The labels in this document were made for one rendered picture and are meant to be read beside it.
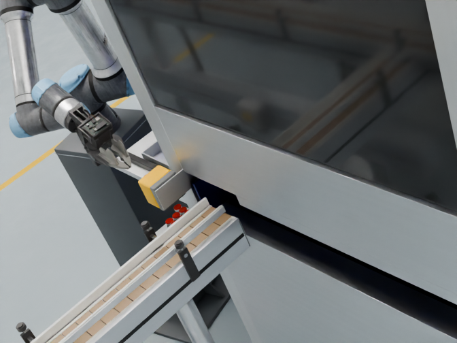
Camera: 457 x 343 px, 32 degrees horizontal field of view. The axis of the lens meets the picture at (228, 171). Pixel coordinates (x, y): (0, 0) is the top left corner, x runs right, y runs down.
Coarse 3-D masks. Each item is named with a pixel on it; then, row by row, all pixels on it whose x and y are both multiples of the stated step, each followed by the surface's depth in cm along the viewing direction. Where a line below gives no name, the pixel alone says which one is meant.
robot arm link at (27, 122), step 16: (0, 0) 230; (16, 0) 228; (0, 16) 230; (16, 16) 229; (32, 16) 233; (16, 32) 228; (32, 32) 232; (16, 48) 227; (32, 48) 230; (16, 64) 227; (32, 64) 228; (16, 80) 227; (32, 80) 227; (16, 96) 226; (16, 112) 228; (32, 112) 225; (16, 128) 225; (32, 128) 225
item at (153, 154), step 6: (156, 144) 231; (144, 150) 229; (150, 150) 230; (156, 150) 231; (144, 156) 228; (150, 156) 225; (156, 156) 231; (162, 156) 230; (156, 162) 223; (162, 162) 221; (168, 168) 220
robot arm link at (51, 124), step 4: (72, 96) 220; (76, 100) 221; (44, 112) 223; (44, 116) 223; (48, 116) 223; (44, 120) 223; (48, 120) 223; (52, 120) 223; (44, 124) 223; (48, 124) 223; (52, 124) 223; (56, 124) 223; (60, 124) 223; (48, 128) 224; (52, 128) 224; (56, 128) 224; (60, 128) 225; (64, 128) 226
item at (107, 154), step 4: (100, 148) 205; (100, 152) 206; (104, 152) 204; (108, 152) 202; (112, 152) 201; (100, 156) 206; (104, 156) 205; (108, 156) 204; (112, 156) 202; (108, 160) 205; (112, 160) 204; (116, 160) 203; (108, 164) 205; (112, 164) 204; (116, 164) 204; (120, 164) 204; (124, 164) 204; (120, 168) 204; (124, 168) 204; (128, 168) 203
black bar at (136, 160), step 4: (128, 152) 234; (132, 156) 231; (136, 156) 231; (132, 160) 231; (136, 160) 229; (140, 160) 228; (144, 160) 227; (136, 164) 230; (140, 164) 228; (144, 164) 226; (148, 164) 225; (152, 164) 224; (144, 168) 227; (148, 168) 225; (152, 168) 223
